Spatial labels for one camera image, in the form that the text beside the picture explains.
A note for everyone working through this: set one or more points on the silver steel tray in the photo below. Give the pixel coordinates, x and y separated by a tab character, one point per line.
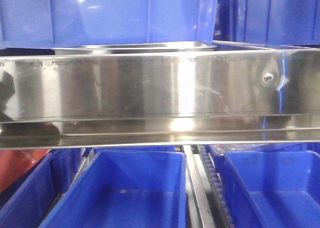
137	48

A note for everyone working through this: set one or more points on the blue lower centre bin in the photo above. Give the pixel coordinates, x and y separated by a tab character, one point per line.
125	189

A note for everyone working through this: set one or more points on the roller conveyor track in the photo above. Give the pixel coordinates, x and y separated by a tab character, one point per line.
205	202

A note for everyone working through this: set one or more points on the blue lower right bin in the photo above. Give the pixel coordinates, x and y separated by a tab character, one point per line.
272	189

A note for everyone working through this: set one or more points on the ribbed blue upper crate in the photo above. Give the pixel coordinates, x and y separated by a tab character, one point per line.
272	22

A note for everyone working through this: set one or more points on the red package in bin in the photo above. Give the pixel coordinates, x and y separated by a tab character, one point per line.
15	163

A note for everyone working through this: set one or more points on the large blue upper bin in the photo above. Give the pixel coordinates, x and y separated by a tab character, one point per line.
47	24

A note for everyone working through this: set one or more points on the blue lower left bin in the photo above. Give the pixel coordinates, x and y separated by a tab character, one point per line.
26	202

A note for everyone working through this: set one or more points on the stainless steel shelf rail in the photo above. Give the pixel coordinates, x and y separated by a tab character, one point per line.
179	98

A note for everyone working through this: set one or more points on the rail screw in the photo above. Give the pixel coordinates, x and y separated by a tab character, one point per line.
267	77

